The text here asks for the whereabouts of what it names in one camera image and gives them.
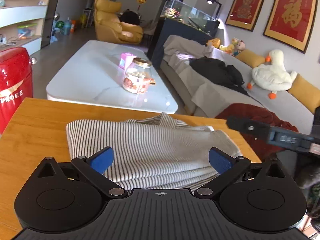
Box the dark blue cabinet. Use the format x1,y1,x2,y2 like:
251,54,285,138
147,17,220,69

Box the beige blanket on sofa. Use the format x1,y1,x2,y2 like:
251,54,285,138
163,35,214,63

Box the white marble coffee table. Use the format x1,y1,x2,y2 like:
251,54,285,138
46,40,178,114

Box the yellow armchair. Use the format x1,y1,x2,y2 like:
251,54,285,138
94,0,144,44

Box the small plush toys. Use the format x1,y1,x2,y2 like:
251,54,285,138
206,38,246,56

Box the red framed dragon picture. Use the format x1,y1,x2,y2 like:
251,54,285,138
225,0,264,32

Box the glass fish tank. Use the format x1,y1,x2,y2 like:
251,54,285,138
161,0,219,37

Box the grey sofa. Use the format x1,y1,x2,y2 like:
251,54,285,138
161,48,313,134

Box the glass snack jar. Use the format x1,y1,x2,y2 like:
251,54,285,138
122,57,152,94

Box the white wooden shelf unit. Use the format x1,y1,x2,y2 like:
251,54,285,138
1,0,48,55

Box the red framed calligraphy picture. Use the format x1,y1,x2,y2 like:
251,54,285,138
263,0,318,54

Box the black jacket on sofa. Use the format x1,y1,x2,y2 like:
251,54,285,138
189,57,249,96

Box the black white striped garment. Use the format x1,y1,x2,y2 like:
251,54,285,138
66,113,241,191

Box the pink small box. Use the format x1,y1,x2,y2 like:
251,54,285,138
119,52,136,70

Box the dark red fuzzy coat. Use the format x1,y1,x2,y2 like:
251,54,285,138
216,103,298,161

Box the white goose plush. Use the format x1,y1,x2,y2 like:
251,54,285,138
247,49,297,100

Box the yellow sofa cushion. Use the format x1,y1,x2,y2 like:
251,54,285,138
288,74,320,114
235,49,266,68

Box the yellow sofa cushion near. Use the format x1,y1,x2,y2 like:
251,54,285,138
288,74,320,114

